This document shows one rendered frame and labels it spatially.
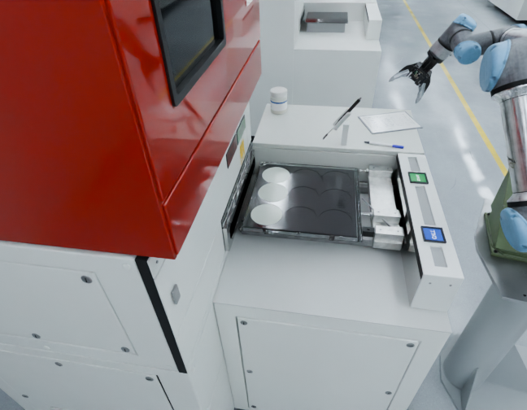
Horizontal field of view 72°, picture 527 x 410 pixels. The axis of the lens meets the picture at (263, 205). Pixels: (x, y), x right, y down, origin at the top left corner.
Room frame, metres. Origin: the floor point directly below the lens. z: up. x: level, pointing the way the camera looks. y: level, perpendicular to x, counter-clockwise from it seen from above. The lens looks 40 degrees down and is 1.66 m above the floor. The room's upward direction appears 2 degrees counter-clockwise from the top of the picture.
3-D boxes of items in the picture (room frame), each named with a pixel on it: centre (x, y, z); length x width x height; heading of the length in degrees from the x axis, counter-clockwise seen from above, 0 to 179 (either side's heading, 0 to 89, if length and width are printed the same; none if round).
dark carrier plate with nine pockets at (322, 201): (0.94, -0.14, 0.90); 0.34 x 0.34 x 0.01; 79
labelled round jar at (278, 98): (1.45, -0.08, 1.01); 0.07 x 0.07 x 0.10
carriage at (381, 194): (0.91, -0.40, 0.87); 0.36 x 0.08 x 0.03; 169
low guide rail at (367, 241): (0.81, -0.17, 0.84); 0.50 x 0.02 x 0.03; 79
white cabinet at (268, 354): (1.00, -0.25, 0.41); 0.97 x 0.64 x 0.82; 169
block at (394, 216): (0.83, -0.38, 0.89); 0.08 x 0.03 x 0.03; 79
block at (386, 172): (1.07, -0.43, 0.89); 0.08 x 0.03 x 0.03; 79
